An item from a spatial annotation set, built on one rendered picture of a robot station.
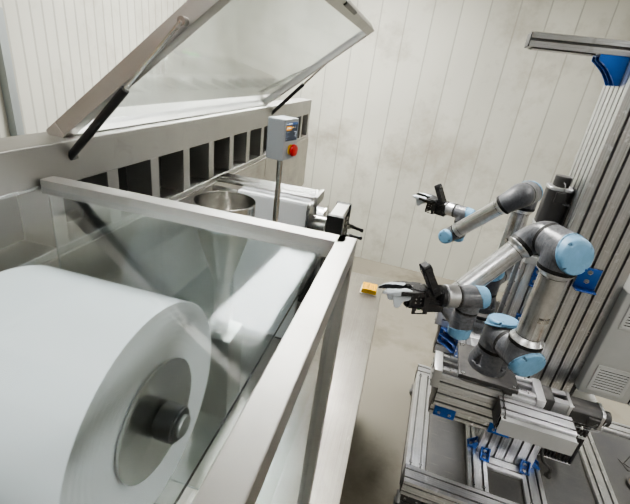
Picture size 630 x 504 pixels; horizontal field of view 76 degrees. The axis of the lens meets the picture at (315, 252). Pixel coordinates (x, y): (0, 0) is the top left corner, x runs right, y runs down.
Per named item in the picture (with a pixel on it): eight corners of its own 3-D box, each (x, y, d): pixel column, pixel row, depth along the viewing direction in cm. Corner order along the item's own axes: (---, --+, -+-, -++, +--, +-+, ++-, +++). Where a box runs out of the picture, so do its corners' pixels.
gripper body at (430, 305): (409, 314, 125) (445, 315, 127) (414, 288, 123) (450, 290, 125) (400, 303, 132) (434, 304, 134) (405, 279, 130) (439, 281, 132)
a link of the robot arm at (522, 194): (532, 203, 175) (443, 250, 209) (540, 199, 182) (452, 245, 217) (518, 180, 177) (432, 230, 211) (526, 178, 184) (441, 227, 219)
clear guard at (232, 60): (273, -50, 58) (271, -54, 58) (69, 130, 77) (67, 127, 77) (366, 31, 151) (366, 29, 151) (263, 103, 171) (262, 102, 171)
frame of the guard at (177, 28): (300, -31, 54) (271, -87, 52) (62, 166, 76) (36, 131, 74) (381, 42, 155) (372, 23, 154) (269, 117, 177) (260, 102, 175)
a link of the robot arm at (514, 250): (535, 205, 141) (423, 290, 150) (556, 216, 131) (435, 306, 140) (549, 227, 145) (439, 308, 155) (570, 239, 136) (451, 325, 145)
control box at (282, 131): (287, 163, 99) (291, 120, 94) (264, 157, 101) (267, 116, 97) (301, 159, 104) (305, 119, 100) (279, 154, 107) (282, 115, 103)
